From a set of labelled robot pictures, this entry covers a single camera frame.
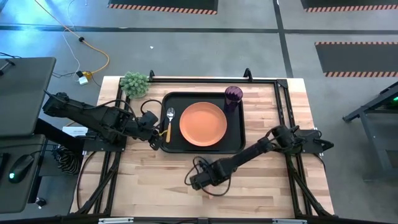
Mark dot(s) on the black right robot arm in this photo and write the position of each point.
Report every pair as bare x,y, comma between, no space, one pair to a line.
248,154

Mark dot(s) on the black rectangular tray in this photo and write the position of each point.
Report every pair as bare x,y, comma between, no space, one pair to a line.
236,137

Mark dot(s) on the black lower desk surface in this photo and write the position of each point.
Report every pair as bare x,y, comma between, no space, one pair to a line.
18,199

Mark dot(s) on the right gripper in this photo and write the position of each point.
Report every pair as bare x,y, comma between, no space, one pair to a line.
205,179

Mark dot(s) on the green potted plant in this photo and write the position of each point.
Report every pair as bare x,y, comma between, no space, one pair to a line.
134,85

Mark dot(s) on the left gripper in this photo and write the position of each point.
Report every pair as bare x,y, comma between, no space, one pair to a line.
150,124

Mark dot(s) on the neighbouring black workstation frame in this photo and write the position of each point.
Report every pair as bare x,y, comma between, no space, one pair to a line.
379,102

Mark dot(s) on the black desk clamp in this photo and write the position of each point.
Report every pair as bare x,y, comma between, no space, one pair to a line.
7,64

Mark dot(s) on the black desk caster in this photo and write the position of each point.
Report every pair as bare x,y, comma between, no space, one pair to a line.
40,202

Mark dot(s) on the silver table edge bracket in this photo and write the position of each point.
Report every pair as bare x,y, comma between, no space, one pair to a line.
289,221
115,221

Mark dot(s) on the dark grey desk top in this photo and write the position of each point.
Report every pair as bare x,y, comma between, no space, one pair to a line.
21,93

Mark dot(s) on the black aluminium table frame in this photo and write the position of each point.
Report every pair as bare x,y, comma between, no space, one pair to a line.
264,81

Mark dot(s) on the purple faceted cup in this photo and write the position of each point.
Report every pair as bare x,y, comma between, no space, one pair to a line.
233,95

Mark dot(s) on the black computer mouse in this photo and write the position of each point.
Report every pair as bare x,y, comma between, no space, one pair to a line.
20,168

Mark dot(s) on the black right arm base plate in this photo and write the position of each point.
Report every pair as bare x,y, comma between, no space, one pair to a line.
312,140

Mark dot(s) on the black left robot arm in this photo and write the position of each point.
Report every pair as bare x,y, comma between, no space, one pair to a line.
93,116

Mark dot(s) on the white paper label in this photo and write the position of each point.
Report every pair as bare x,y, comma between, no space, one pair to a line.
74,130

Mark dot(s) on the orange round plate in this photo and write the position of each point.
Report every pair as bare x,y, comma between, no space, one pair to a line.
203,124

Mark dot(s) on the white power adapter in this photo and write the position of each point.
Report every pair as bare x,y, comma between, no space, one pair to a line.
83,80

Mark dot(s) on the black white striped coil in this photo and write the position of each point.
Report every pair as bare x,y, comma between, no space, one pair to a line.
66,160

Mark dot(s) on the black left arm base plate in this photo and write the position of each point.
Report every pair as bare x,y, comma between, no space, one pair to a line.
99,147

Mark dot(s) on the black mat with striped edge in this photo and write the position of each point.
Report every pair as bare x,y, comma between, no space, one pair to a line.
161,3
348,3
357,57

